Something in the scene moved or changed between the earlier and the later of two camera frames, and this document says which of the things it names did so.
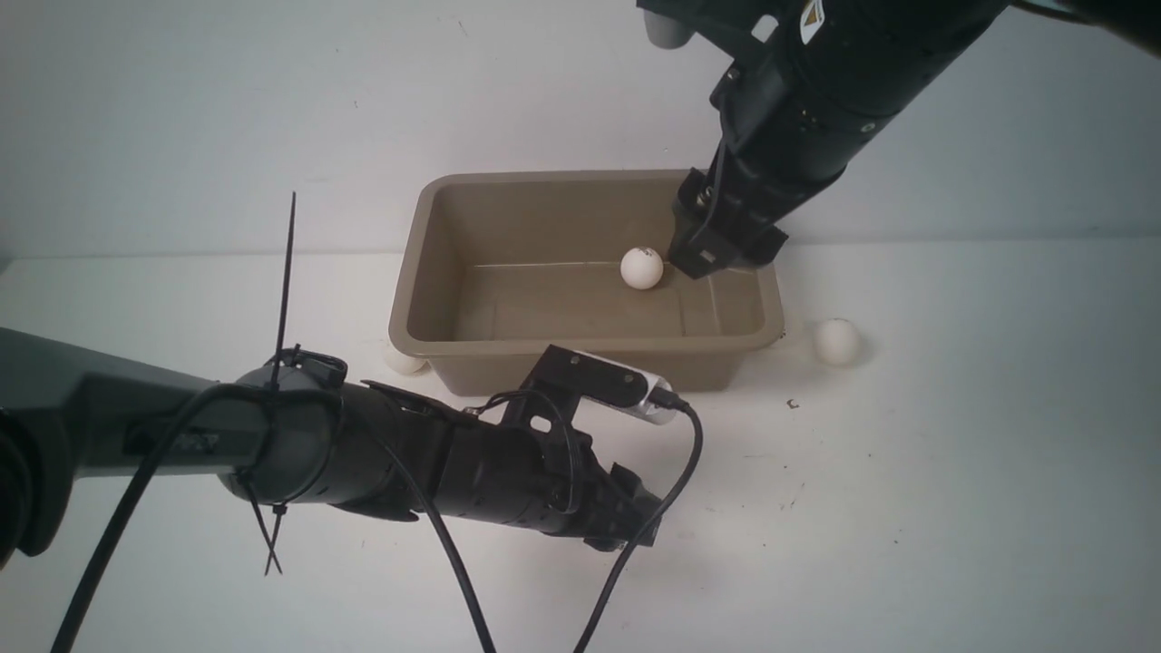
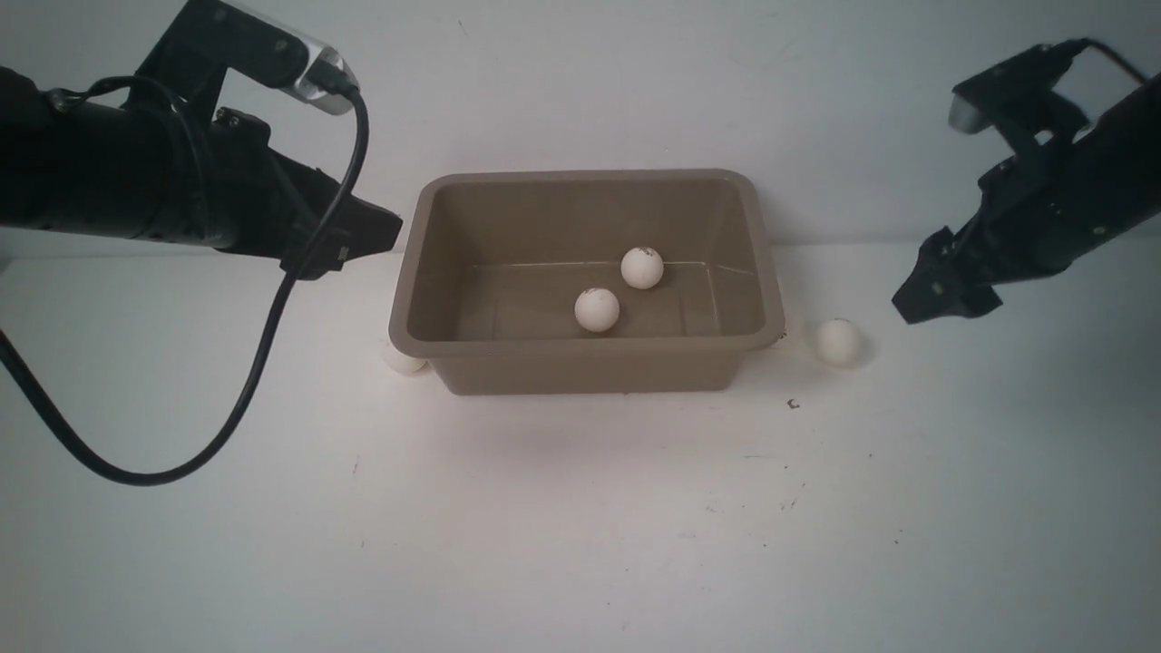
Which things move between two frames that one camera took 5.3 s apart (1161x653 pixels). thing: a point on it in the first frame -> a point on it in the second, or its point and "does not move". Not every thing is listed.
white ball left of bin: (402, 364) does not move
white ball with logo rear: (641, 268) does not move
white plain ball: (836, 341) does not move
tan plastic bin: (496, 266) does not move
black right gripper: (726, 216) -> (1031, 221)
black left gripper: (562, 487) -> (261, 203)
